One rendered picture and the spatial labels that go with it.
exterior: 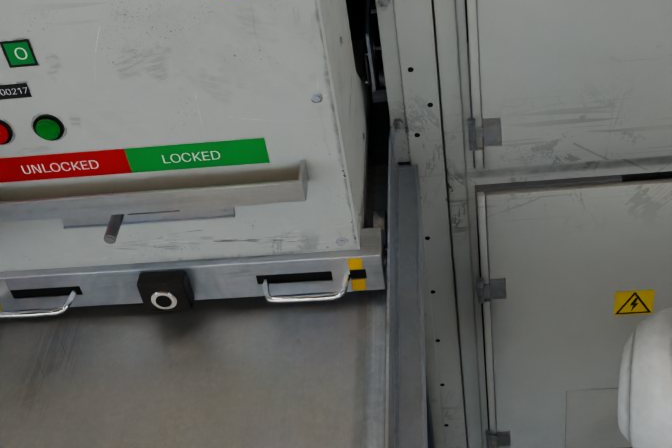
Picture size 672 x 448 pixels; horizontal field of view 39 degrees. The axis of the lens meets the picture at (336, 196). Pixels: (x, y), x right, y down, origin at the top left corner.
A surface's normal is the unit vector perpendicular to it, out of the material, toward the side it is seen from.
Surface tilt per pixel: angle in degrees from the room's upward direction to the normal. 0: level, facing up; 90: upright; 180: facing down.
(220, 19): 90
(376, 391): 0
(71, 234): 90
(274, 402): 0
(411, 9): 90
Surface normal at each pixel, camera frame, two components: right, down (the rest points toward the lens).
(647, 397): -0.80, -0.01
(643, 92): -0.05, 0.65
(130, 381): -0.14, -0.76
